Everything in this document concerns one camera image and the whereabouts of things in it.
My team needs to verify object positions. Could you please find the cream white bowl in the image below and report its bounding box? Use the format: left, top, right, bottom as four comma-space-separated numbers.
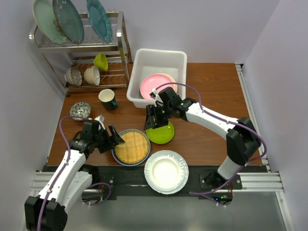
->
84, 65, 100, 86

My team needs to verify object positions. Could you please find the metal dish rack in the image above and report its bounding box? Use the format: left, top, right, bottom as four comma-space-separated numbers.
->
29, 12, 133, 97

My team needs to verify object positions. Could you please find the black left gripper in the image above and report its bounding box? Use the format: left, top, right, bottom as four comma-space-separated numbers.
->
92, 124, 124, 154

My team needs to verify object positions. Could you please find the woven bamboo tray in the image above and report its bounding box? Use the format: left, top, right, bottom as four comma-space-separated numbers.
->
114, 130, 149, 164

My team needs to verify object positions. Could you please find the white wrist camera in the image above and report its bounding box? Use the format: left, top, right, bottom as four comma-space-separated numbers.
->
94, 115, 105, 129
150, 88, 162, 106

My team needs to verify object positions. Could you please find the white plastic bin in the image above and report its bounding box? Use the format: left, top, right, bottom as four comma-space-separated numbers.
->
127, 48, 187, 108

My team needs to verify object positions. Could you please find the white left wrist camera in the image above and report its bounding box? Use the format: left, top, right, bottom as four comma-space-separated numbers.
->
94, 115, 105, 129

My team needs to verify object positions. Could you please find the grey patterned bowl on rack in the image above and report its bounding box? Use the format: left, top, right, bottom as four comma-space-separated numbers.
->
64, 66, 82, 86

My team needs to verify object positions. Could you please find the mint green large plate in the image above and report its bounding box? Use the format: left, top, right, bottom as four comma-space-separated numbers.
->
32, 0, 67, 45

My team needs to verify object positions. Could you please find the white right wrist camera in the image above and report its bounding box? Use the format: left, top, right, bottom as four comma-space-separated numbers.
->
150, 88, 162, 106

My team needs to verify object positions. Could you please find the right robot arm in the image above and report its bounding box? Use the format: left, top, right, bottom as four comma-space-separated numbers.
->
144, 87, 261, 189

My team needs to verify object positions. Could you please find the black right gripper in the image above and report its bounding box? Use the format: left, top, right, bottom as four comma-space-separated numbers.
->
144, 103, 173, 130

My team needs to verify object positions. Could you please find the lime green bowl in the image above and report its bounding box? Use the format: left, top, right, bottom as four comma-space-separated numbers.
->
93, 53, 108, 71

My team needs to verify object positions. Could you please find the dark green mug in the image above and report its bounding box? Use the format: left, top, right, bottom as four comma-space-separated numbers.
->
98, 89, 118, 110

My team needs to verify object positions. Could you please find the white plate under scalloped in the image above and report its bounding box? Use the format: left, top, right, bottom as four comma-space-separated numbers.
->
148, 179, 188, 195

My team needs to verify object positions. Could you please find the aluminium frame rail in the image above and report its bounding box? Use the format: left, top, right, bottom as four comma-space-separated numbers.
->
235, 64, 295, 231

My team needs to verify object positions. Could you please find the lime green plate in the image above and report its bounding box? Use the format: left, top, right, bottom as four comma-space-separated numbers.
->
146, 122, 175, 144

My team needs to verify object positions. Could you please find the white scalloped deep plate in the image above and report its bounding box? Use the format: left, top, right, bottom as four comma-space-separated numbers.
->
144, 150, 189, 190

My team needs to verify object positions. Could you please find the leaf patterned bowl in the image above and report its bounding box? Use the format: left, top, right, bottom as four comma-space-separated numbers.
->
69, 102, 91, 121

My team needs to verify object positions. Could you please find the teal large plate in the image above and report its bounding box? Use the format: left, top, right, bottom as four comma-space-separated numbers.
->
87, 0, 113, 43

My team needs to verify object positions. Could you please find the cream green branch plate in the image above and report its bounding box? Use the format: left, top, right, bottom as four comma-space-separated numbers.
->
165, 74, 179, 93

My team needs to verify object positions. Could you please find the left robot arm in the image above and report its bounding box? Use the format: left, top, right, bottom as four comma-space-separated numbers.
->
25, 119, 124, 231

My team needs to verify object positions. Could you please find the dark blue speckled plate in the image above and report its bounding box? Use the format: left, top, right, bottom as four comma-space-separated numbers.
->
52, 0, 84, 44

